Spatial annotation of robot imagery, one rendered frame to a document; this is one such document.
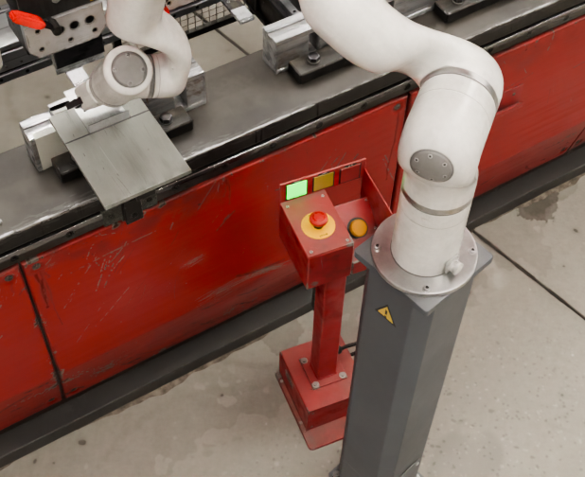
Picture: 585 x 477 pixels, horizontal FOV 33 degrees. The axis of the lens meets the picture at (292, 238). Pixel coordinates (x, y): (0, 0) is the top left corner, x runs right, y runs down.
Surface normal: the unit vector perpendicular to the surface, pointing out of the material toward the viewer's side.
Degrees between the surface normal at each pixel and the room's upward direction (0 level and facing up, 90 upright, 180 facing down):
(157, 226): 90
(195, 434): 0
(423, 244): 90
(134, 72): 41
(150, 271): 90
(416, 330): 90
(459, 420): 0
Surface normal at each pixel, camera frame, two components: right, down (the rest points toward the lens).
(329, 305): 0.38, 0.74
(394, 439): -0.04, 0.80
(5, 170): 0.02, -0.60
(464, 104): 0.25, -0.51
